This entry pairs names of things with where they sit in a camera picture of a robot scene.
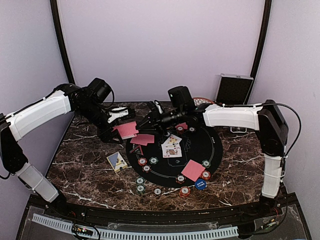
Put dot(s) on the red triangular all-in marker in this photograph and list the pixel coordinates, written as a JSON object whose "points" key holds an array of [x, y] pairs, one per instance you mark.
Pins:
{"points": [[137, 150]]}

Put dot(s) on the face-up spades playing card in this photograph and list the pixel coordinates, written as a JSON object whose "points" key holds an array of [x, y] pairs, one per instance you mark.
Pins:
{"points": [[170, 146]]}

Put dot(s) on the blue small blind button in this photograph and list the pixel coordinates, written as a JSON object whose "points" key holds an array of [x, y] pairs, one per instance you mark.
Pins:
{"points": [[200, 184]]}

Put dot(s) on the aluminium poker chip case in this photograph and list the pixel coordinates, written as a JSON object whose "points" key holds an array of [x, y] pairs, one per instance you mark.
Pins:
{"points": [[234, 89]]}

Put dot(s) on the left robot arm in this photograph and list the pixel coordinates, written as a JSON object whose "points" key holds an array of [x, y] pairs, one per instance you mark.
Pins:
{"points": [[68, 97]]}

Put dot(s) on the red poker chip stack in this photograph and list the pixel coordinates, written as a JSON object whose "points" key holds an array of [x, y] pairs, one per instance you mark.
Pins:
{"points": [[184, 192]]}

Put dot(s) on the face-up king of diamonds card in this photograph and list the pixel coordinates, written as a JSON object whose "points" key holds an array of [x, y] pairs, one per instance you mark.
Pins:
{"points": [[171, 152]]}

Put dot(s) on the white slotted cable duct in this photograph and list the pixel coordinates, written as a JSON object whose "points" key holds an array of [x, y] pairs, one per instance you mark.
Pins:
{"points": [[119, 231]]}

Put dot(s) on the yellow playing card box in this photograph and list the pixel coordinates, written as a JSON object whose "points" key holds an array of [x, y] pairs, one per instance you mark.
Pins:
{"points": [[117, 162]]}

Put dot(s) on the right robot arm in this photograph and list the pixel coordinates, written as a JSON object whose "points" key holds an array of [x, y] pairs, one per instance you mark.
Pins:
{"points": [[265, 119]]}

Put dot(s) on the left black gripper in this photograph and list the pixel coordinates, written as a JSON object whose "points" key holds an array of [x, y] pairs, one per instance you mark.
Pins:
{"points": [[106, 137]]}

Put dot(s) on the round black poker mat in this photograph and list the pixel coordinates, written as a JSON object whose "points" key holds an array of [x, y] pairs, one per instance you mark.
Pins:
{"points": [[203, 144]]}

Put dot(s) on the patterned ceramic plate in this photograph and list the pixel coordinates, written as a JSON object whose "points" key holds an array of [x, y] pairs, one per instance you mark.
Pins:
{"points": [[202, 100]]}

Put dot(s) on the single red-backed playing card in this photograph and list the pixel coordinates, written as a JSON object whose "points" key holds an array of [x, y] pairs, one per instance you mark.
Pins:
{"points": [[143, 139]]}

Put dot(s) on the green poker chip stack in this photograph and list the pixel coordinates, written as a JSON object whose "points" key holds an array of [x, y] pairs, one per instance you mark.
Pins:
{"points": [[140, 189]]}

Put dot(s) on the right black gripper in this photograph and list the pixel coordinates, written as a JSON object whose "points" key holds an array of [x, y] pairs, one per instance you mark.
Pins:
{"points": [[156, 122]]}

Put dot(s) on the left black frame post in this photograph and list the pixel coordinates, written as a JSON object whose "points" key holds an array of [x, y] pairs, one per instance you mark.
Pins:
{"points": [[61, 41]]}

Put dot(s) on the right black frame post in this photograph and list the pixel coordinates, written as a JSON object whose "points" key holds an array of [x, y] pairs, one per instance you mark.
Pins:
{"points": [[262, 38]]}

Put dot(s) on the red-backed playing card deck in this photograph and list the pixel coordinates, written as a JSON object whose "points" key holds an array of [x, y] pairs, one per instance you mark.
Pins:
{"points": [[127, 130]]}

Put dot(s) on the black frame post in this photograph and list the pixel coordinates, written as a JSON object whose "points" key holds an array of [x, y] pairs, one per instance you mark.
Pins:
{"points": [[262, 38], [61, 41]]}

